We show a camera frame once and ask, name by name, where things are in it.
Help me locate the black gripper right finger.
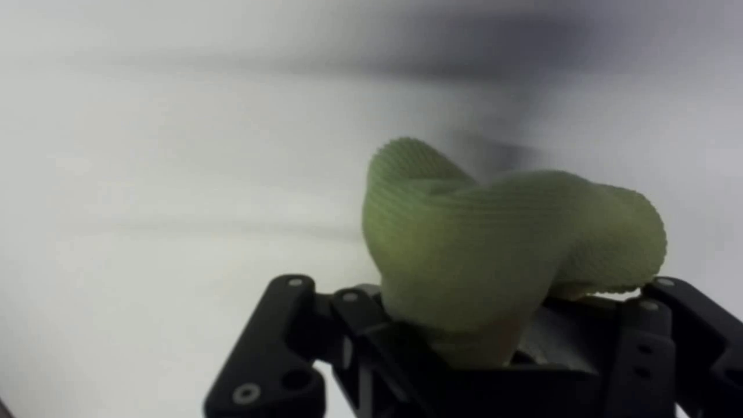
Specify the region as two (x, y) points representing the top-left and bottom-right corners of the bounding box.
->
(531, 277), (743, 418)

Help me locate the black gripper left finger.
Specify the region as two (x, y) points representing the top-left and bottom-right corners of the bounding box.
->
(203, 273), (467, 418)

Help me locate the yellow towel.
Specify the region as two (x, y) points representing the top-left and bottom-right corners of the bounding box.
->
(361, 137), (668, 370)

